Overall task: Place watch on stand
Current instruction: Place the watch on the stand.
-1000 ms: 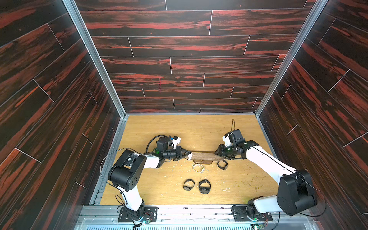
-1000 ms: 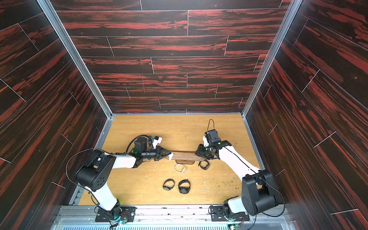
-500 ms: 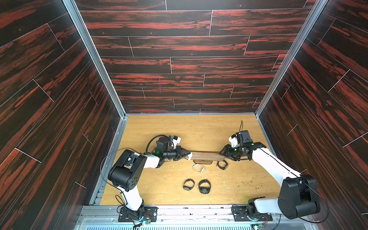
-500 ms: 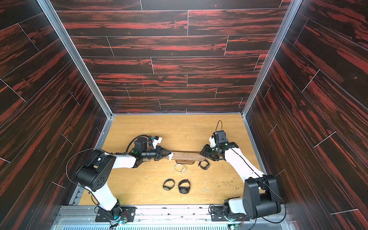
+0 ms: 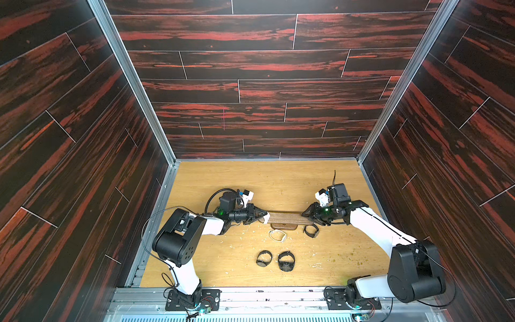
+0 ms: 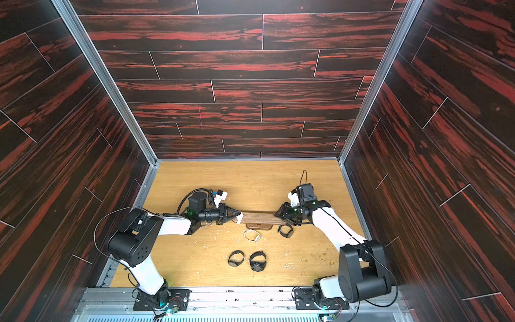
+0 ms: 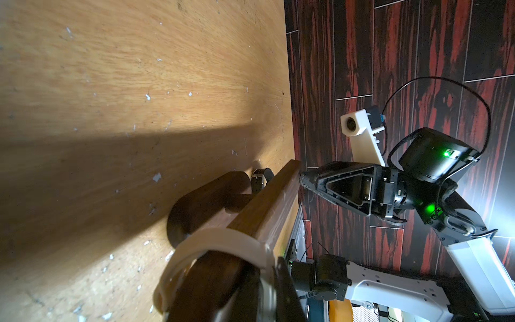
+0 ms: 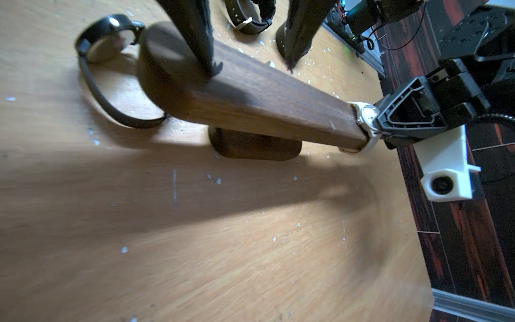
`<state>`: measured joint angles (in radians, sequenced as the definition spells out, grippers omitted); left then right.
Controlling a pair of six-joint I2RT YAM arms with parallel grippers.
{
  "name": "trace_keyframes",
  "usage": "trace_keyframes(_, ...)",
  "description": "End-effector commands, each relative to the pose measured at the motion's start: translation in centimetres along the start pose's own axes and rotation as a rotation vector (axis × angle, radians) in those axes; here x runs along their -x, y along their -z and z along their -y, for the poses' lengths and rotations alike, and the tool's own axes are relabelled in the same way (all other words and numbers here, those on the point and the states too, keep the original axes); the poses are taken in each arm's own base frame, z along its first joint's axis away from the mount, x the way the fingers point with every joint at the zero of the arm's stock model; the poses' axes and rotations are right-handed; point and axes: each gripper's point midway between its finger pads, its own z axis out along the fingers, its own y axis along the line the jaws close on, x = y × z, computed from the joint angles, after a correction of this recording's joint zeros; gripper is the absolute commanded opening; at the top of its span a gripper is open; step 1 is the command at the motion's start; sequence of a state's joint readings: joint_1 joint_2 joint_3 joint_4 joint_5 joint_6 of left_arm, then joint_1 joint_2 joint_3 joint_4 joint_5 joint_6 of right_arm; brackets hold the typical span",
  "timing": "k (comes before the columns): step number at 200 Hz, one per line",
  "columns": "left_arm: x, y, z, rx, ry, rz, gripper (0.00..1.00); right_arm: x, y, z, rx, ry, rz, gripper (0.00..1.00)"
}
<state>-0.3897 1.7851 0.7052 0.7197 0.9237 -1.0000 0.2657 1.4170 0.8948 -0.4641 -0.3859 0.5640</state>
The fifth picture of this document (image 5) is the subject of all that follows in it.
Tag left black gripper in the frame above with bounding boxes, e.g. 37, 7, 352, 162
227, 205, 267, 225

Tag dark wooden watch stand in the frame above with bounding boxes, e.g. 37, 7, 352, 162
268, 212, 312, 230

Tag black watch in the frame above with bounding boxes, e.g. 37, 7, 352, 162
256, 250, 273, 268
303, 224, 320, 238
278, 250, 296, 272

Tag white watch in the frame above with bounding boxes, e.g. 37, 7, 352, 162
259, 213, 270, 224
269, 229, 287, 243

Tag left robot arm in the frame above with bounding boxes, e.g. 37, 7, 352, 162
152, 188, 270, 311

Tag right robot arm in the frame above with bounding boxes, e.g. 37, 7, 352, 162
302, 184, 447, 309

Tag black watch by stand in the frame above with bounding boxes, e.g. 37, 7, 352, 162
303, 224, 320, 238

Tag white watch under stand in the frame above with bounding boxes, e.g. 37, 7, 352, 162
269, 229, 287, 243

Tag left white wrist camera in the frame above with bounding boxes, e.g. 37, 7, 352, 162
238, 190, 254, 208

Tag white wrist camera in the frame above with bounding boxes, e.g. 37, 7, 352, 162
315, 189, 331, 207
238, 190, 254, 208

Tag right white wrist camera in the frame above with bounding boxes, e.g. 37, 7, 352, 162
315, 189, 331, 207

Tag left black cable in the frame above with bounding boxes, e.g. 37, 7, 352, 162
139, 188, 238, 283

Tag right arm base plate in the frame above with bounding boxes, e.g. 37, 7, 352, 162
323, 287, 382, 311

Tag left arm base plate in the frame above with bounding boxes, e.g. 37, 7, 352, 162
165, 288, 221, 313

